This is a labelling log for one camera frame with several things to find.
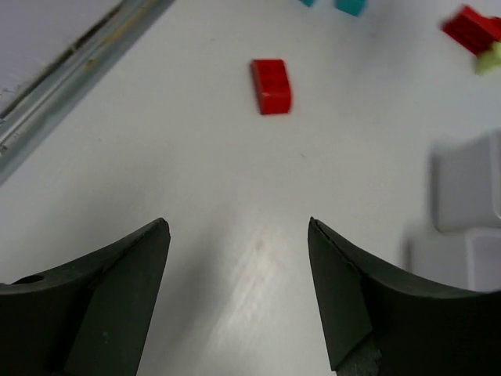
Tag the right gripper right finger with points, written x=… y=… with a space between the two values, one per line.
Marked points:
x=378 y=319

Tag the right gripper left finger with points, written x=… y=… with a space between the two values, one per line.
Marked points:
x=89 y=316

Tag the red curved lego brick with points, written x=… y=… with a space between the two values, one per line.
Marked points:
x=272 y=86

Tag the red lego piece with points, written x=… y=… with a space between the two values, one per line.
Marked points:
x=472 y=30

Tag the pale lime lego brick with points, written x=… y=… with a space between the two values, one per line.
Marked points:
x=489 y=60

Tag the right white divided container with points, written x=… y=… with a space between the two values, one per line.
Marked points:
x=462 y=248

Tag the long cyan lego brick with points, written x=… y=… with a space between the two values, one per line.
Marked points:
x=351 y=7

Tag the aluminium table rail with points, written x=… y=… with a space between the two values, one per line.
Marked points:
x=46 y=102

